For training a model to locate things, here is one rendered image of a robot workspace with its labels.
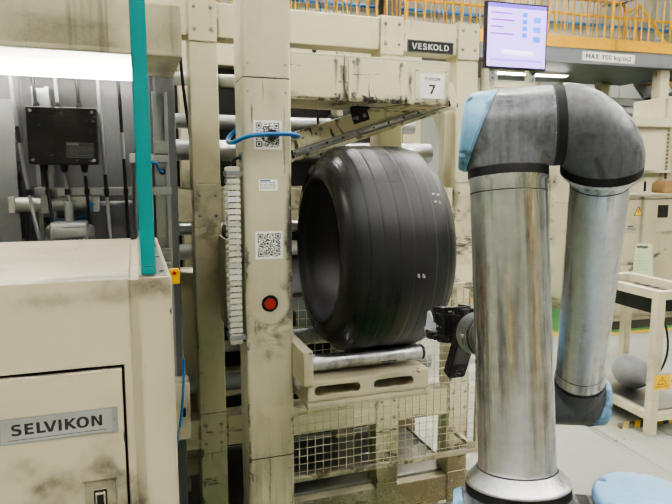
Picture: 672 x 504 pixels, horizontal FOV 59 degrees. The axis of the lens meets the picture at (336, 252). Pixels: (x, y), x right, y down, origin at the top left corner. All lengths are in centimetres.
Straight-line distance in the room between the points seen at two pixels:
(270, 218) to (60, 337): 84
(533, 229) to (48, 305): 66
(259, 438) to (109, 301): 97
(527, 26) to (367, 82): 383
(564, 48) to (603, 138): 787
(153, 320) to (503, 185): 52
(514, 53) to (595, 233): 466
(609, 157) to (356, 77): 118
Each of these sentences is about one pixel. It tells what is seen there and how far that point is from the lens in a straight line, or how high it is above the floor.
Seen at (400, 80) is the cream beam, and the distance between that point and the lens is 201.
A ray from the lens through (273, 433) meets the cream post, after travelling 173.
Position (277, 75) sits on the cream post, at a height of 166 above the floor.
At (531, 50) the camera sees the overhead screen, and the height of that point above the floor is 249.
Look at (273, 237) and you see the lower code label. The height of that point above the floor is 124.
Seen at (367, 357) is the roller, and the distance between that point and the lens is 165.
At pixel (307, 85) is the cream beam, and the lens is 189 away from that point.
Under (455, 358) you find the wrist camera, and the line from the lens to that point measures 136.
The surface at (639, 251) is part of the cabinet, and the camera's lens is 604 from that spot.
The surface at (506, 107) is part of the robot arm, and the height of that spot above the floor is 150.
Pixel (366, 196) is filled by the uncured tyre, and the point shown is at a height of 135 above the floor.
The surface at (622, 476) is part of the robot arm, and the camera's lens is 101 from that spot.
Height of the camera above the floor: 140
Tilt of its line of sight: 7 degrees down
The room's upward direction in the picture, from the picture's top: straight up
